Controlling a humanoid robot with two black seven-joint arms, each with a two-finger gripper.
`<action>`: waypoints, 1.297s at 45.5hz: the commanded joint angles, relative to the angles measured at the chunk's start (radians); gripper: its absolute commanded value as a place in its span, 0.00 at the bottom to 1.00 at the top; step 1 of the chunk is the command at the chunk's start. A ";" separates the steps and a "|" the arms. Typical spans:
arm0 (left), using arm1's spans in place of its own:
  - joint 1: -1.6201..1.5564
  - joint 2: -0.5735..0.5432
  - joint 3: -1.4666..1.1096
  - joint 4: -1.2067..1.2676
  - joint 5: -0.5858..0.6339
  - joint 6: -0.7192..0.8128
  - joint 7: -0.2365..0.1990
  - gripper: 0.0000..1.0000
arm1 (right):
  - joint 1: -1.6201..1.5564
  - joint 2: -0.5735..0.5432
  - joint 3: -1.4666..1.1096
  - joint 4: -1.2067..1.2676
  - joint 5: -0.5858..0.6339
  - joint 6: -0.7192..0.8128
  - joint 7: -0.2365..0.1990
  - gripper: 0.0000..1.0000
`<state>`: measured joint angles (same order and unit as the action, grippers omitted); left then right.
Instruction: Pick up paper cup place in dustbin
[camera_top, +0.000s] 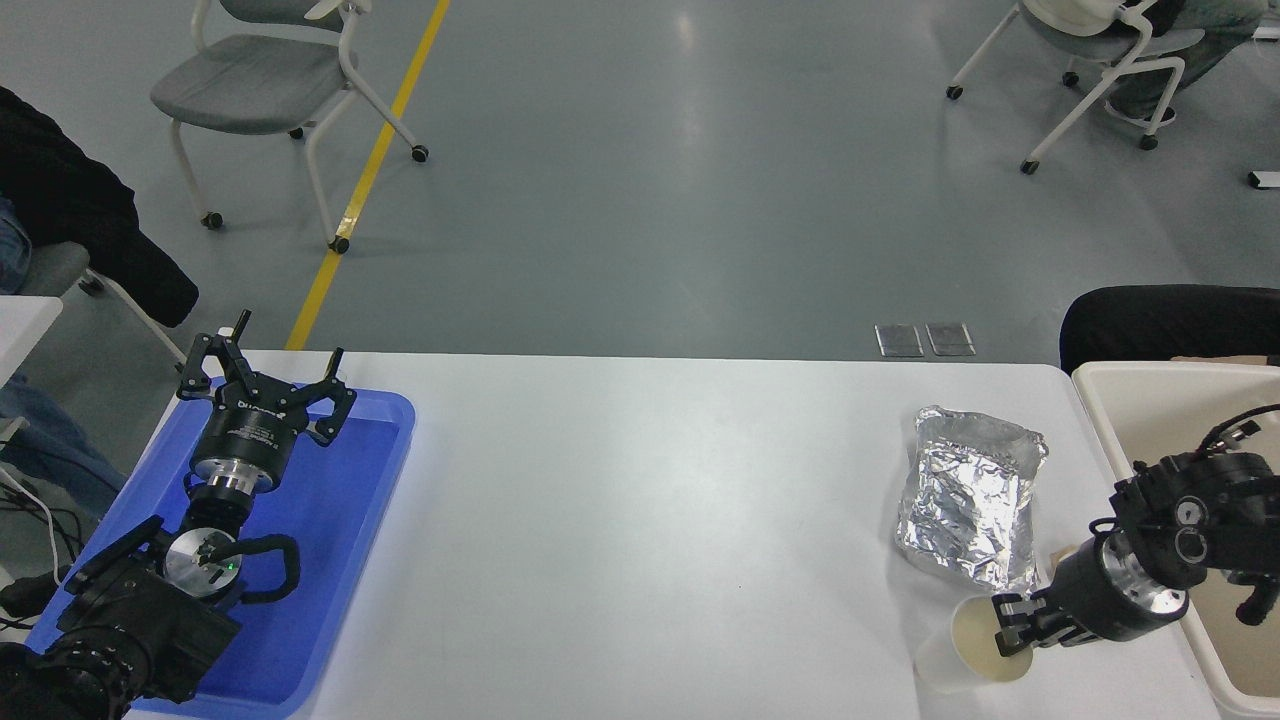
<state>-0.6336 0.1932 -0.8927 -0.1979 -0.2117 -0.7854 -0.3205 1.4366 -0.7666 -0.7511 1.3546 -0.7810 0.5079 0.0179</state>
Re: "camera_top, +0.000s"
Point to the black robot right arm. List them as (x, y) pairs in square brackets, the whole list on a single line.
[(1220, 500)]

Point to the crumpled silver foil tray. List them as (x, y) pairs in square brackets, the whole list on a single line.
[(965, 500)]

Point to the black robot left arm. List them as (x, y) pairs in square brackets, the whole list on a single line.
[(130, 620)]

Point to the small white table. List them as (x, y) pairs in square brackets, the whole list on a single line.
[(25, 330)]

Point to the large pale bin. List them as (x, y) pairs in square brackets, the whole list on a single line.
[(1150, 410)]

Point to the blue plastic tray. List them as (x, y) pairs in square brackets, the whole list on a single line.
[(330, 520)]

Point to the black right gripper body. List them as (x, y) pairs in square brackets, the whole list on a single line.
[(1090, 600)]

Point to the grey chair with white frame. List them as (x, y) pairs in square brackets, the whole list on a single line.
[(1100, 35), (250, 85), (55, 265)]

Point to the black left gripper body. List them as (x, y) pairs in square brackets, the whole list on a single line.
[(250, 430)]

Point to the metal floor plate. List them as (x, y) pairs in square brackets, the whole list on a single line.
[(898, 340), (950, 338)]

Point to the white paper cup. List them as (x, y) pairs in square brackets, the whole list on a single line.
[(960, 640)]

